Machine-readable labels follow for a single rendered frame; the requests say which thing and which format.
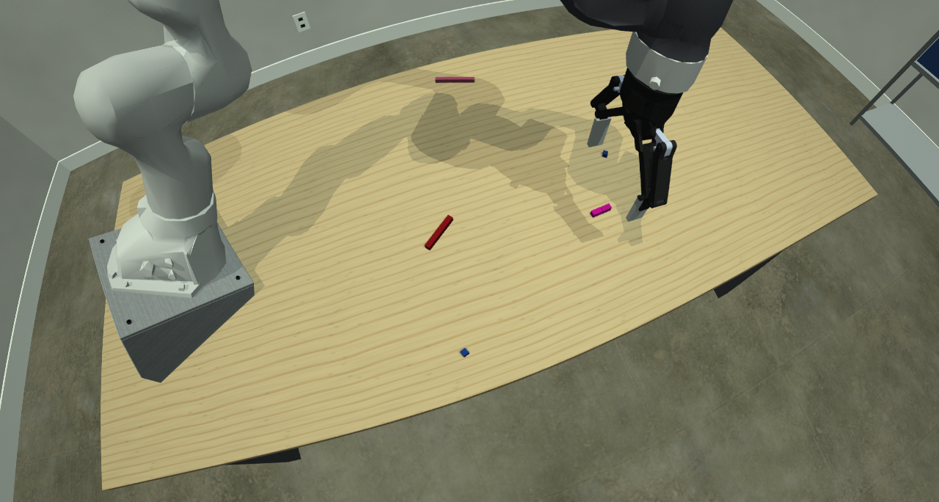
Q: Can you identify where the dark red rod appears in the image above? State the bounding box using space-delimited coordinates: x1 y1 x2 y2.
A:
425 215 453 250

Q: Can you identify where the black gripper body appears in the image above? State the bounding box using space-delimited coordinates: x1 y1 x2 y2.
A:
620 68 683 140

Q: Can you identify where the pink rod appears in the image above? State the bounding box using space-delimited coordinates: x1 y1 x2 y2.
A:
435 77 475 83

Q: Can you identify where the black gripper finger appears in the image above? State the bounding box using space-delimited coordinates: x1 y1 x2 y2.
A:
587 75 631 147
626 120 677 222

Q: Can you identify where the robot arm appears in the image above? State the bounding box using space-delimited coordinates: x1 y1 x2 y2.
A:
73 0 733 298

